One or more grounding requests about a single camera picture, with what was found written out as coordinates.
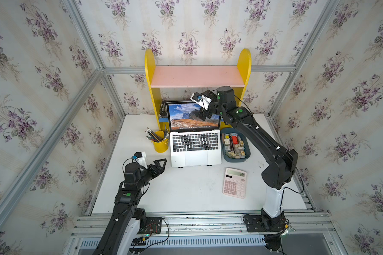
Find teal storage tray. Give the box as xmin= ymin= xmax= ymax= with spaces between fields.
xmin=220 ymin=127 xmax=251 ymax=163

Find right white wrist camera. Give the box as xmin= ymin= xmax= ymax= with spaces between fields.
xmin=190 ymin=92 xmax=212 ymax=110

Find aluminium frame rail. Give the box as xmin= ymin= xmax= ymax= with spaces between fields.
xmin=64 ymin=210 xmax=347 ymax=255

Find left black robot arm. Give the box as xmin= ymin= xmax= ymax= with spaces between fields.
xmin=93 ymin=158 xmax=167 ymax=255

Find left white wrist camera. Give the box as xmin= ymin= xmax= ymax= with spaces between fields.
xmin=132 ymin=152 xmax=147 ymax=169

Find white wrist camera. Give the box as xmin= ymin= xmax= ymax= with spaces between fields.
xmin=190 ymin=92 xmax=212 ymax=110
xmin=132 ymin=152 xmax=147 ymax=169

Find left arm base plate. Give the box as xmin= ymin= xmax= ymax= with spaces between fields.
xmin=137 ymin=217 xmax=163 ymax=235

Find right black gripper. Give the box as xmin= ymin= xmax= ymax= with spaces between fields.
xmin=190 ymin=88 xmax=226 ymax=120

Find yellow pink shelf unit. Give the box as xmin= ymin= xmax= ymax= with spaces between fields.
xmin=145 ymin=48 xmax=252 ymax=130

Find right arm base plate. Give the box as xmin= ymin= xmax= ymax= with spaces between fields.
xmin=243 ymin=214 xmax=289 ymax=233

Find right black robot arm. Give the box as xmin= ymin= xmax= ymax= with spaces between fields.
xmin=190 ymin=86 xmax=299 ymax=219

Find silver laptop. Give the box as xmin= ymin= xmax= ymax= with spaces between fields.
xmin=167 ymin=102 xmax=222 ymax=167

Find black book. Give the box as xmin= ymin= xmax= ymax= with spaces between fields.
xmin=159 ymin=101 xmax=168 ymax=119

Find pencils bundle in cup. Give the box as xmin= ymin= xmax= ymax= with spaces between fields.
xmin=145 ymin=127 xmax=170 ymax=142

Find red block in tray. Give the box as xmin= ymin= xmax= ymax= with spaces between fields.
xmin=230 ymin=133 xmax=239 ymax=147

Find pink calculator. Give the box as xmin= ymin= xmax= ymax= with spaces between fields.
xmin=222 ymin=168 xmax=247 ymax=199

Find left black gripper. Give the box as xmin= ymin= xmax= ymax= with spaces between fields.
xmin=134 ymin=159 xmax=168 ymax=192

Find yellow pencil cup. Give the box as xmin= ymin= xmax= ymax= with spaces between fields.
xmin=152 ymin=131 xmax=169 ymax=153

